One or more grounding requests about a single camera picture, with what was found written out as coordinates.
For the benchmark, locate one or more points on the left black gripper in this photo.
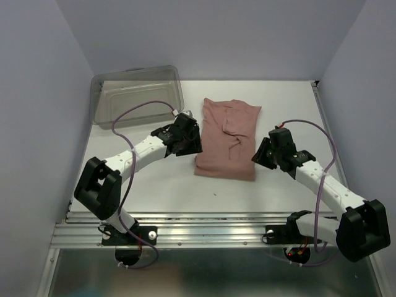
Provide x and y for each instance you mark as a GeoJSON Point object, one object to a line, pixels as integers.
{"type": "Point", "coordinates": [195, 146]}

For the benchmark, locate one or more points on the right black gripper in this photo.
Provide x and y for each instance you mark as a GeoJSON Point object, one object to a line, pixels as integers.
{"type": "Point", "coordinates": [259, 156]}

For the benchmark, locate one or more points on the pink t shirt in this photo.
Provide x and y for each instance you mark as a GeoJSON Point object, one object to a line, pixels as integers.
{"type": "Point", "coordinates": [228, 140]}

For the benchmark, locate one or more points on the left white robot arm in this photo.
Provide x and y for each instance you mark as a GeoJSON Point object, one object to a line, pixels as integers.
{"type": "Point", "coordinates": [99, 186]}

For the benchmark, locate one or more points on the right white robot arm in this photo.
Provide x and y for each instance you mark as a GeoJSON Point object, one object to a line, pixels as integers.
{"type": "Point", "coordinates": [360, 227]}

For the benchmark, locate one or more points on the clear plastic bin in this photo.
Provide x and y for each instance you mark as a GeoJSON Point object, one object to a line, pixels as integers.
{"type": "Point", "coordinates": [114, 93]}

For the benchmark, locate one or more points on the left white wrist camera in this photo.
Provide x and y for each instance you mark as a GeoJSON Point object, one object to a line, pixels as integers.
{"type": "Point", "coordinates": [188, 113]}

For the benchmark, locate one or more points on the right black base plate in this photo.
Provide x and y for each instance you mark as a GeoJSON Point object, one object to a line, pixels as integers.
{"type": "Point", "coordinates": [284, 235]}

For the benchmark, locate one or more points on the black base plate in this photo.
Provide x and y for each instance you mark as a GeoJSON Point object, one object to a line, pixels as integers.
{"type": "Point", "coordinates": [284, 235]}
{"type": "Point", "coordinates": [112, 237]}

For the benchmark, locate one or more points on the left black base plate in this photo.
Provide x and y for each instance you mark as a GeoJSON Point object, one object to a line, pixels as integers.
{"type": "Point", "coordinates": [112, 237]}

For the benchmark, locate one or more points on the aluminium rail frame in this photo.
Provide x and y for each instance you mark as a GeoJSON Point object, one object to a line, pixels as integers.
{"type": "Point", "coordinates": [197, 212]}

